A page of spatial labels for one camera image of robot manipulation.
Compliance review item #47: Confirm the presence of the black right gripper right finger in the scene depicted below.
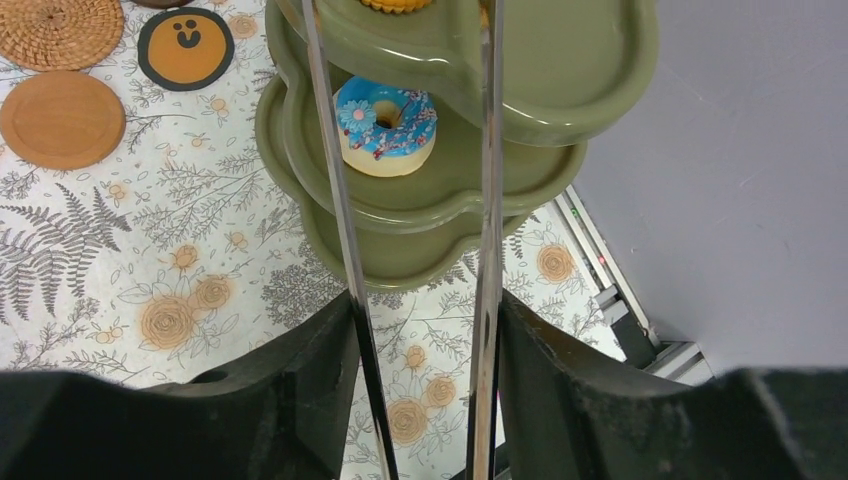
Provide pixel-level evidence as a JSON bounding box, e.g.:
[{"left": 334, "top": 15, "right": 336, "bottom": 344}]
[{"left": 498, "top": 293, "right": 847, "bottom": 479}]

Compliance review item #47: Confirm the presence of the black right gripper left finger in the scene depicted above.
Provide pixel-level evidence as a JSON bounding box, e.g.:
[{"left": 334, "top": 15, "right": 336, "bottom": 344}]
[{"left": 1, "top": 294, "right": 359, "bottom": 479}]

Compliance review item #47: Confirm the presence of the blue donut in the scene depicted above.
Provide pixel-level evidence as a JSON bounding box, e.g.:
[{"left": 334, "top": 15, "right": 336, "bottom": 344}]
[{"left": 333, "top": 76, "right": 438, "bottom": 178}]

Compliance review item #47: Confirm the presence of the round brown cookie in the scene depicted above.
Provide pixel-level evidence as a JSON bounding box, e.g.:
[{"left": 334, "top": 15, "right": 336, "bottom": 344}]
[{"left": 360, "top": 0, "right": 432, "bottom": 14}]

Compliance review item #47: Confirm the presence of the green three-tier stand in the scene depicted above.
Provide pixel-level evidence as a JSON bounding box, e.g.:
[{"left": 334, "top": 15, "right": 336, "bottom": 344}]
[{"left": 255, "top": 1, "right": 659, "bottom": 290}]

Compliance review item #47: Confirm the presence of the plain orange coaster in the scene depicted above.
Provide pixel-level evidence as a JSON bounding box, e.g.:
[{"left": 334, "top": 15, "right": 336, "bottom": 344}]
[{"left": 1, "top": 71, "right": 126, "bottom": 170}]

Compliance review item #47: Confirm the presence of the black orange face coaster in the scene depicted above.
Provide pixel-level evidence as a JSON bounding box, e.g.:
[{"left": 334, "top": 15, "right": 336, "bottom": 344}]
[{"left": 137, "top": 7, "right": 235, "bottom": 91}]

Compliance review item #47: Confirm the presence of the dark brown coaster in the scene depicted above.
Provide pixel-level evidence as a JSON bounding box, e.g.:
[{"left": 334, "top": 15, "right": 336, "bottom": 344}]
[{"left": 132, "top": 0, "right": 192, "bottom": 10}]

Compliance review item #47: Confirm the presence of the woven tan coaster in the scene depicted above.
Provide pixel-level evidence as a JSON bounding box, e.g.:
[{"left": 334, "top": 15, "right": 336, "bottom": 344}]
[{"left": 1, "top": 0, "right": 125, "bottom": 72}]

